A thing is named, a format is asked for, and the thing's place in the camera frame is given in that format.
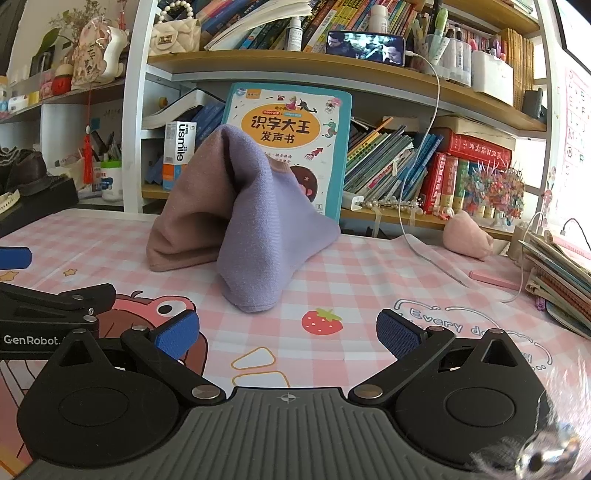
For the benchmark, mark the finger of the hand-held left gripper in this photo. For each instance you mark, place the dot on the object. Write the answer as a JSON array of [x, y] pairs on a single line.
[[69, 300], [16, 257]]

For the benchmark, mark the open white book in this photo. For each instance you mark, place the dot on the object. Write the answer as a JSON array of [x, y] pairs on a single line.
[[268, 18]]

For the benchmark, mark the green hardcover book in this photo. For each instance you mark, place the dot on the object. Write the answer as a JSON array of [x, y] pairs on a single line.
[[461, 184]]

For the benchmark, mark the pink checked cartoon table mat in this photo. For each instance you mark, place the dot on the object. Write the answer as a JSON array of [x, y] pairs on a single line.
[[351, 277]]

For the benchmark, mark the white wristwatch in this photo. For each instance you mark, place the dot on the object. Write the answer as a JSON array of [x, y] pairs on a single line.
[[9, 203]]

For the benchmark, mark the green plant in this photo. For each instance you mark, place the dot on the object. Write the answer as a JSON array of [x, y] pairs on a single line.
[[69, 27]]

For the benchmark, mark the row of colourful books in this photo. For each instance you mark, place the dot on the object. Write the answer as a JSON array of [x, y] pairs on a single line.
[[351, 14]]

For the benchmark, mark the white and orange toothbrush box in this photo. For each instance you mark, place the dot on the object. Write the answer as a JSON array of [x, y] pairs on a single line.
[[178, 154]]

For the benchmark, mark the purple and pink sweater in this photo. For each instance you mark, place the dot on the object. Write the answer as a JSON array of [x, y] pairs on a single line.
[[258, 207]]

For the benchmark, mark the white spray bottle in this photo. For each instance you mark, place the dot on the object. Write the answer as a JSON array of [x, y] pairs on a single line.
[[294, 32]]

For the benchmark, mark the red round doll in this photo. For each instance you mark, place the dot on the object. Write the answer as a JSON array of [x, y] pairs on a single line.
[[62, 81]]

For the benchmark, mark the white quilted handbag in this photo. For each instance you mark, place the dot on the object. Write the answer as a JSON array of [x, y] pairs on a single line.
[[175, 34]]

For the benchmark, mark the white plastic bottle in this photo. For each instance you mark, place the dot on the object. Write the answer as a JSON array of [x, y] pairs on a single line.
[[378, 18]]

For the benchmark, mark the pink wall chart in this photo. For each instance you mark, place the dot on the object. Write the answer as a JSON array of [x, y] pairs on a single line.
[[577, 138]]

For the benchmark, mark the white side shelf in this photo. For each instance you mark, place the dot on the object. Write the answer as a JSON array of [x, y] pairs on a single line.
[[60, 97]]

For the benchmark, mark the clear marker pen holder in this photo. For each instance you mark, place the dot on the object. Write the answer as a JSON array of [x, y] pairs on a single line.
[[445, 55]]

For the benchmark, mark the black box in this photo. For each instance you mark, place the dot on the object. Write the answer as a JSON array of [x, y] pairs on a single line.
[[41, 203]]

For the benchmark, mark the white charger plug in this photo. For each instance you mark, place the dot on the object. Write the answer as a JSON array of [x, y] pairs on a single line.
[[358, 202]]

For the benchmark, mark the colourful bead ornament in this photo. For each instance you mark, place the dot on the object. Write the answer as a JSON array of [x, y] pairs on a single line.
[[494, 189]]

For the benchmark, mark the white can with green lid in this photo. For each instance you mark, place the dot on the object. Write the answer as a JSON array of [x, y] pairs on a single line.
[[111, 182]]

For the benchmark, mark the row of slanted thin books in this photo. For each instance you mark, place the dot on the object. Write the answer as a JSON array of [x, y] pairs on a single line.
[[383, 161]]

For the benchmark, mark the smartphone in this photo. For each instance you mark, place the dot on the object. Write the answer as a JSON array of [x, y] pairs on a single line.
[[364, 46]]

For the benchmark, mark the wooden bookshelf with white posts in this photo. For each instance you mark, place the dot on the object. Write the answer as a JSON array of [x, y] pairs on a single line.
[[277, 69]]

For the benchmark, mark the dark striped knit cloth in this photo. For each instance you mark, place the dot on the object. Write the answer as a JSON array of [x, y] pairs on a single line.
[[11, 156]]

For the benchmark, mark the thick red dictionary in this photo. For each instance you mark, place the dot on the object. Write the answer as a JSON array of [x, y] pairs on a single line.
[[480, 150]]

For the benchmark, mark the red tassel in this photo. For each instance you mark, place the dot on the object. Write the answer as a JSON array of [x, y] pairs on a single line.
[[87, 157]]

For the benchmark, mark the bundle of pens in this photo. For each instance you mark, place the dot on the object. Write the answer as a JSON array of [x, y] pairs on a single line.
[[108, 147]]

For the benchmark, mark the pink plush toy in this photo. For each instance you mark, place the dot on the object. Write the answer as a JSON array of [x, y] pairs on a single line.
[[466, 237]]

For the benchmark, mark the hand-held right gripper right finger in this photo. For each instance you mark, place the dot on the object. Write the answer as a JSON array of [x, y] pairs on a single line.
[[397, 334]]

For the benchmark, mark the row of yellow books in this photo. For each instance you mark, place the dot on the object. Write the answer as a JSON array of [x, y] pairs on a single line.
[[517, 60]]

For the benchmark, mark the stack of notebooks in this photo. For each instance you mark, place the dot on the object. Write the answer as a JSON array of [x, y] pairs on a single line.
[[558, 272]]

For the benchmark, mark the red hardcover book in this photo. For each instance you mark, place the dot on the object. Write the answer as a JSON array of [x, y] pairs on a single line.
[[449, 184], [434, 184]]

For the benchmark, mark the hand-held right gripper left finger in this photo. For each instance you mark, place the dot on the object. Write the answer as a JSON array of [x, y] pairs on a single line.
[[178, 330]]

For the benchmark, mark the pink eraser bar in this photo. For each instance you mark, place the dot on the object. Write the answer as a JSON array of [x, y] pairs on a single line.
[[494, 279]]

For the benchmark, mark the teal children's picture book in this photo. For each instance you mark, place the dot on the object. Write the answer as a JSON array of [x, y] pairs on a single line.
[[295, 120]]

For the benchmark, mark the white storage box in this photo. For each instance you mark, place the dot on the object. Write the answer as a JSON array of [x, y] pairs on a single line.
[[491, 78]]

